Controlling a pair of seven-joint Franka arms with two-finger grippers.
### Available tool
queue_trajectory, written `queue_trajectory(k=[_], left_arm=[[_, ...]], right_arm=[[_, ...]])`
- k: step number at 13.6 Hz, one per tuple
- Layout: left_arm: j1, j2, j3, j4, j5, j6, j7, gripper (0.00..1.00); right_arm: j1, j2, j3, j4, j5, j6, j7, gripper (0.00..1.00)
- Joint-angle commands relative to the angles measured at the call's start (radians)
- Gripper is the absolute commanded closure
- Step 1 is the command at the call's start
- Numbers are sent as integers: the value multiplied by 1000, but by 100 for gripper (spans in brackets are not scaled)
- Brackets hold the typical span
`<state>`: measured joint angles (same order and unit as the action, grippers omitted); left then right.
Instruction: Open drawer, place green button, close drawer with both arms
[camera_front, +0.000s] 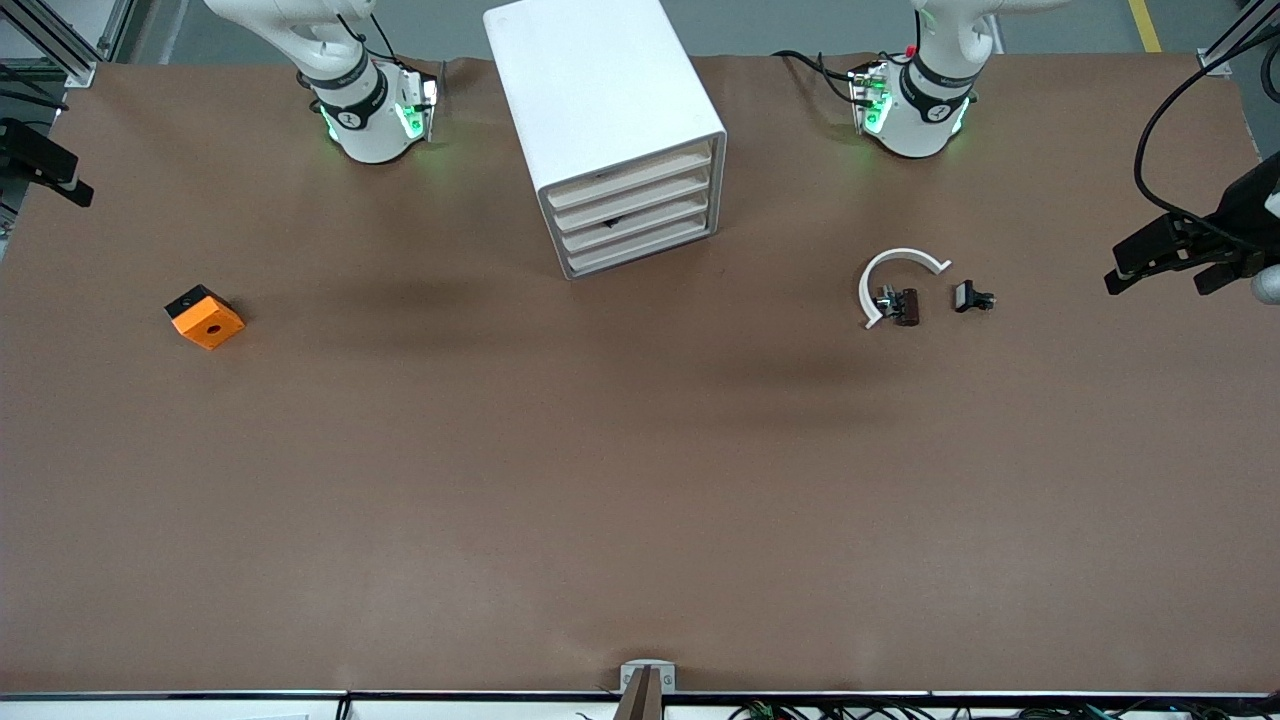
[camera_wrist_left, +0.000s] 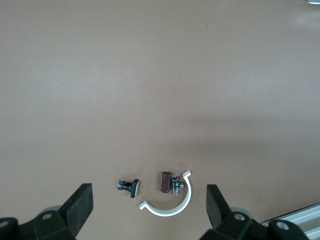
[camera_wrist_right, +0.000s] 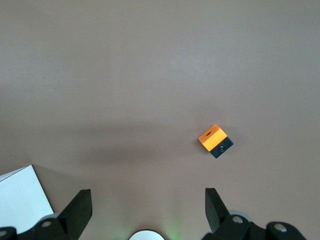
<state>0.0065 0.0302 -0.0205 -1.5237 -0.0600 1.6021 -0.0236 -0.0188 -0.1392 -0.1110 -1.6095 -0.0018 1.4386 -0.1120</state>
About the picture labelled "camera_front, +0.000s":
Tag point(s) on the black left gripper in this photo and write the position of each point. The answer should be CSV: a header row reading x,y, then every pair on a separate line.
x,y
1248,212

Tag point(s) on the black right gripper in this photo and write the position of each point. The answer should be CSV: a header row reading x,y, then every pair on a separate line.
x,y
22,151

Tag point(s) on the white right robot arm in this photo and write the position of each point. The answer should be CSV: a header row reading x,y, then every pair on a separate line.
x,y
350,120

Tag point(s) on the orange black cube block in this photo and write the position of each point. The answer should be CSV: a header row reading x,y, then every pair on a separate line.
x,y
210,328

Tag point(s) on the small black clip component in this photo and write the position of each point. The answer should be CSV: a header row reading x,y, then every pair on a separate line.
x,y
965,296

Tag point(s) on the brown metal small component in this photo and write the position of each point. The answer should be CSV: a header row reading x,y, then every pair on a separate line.
x,y
907,308

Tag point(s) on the white curved plastic part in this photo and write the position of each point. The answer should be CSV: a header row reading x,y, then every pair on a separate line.
x,y
866,285

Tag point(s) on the brown table cover mat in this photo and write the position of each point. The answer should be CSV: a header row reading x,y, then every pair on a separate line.
x,y
640,450

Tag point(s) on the aluminium frame post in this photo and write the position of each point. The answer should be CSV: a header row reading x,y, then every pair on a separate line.
x,y
70,65
1215,62

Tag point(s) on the white table edge rail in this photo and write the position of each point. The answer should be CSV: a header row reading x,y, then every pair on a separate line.
x,y
450,712

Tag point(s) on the grey metal bracket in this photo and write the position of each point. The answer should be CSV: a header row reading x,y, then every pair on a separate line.
x,y
648,667

